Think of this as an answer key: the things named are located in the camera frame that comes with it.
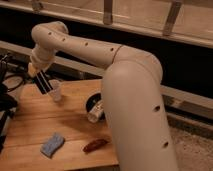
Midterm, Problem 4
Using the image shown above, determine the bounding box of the metal rail frame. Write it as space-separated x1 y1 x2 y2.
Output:
0 0 213 48

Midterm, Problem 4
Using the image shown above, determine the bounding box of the black white striped eraser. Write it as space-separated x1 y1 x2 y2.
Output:
34 71 53 94

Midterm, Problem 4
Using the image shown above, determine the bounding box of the brown oblong food item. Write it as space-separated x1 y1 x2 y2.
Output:
83 139 108 153

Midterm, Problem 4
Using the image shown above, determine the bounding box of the white ceramic cup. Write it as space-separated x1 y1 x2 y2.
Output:
48 79 62 102

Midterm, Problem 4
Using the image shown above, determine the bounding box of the blue sponge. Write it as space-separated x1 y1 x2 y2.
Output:
40 133 65 158

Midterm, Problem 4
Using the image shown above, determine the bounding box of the black cables and equipment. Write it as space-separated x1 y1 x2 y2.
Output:
0 53 25 153

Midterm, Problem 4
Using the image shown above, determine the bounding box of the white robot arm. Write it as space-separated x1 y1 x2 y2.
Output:
28 21 179 171

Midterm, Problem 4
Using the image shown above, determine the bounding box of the black round plate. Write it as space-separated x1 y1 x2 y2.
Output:
86 93 105 123

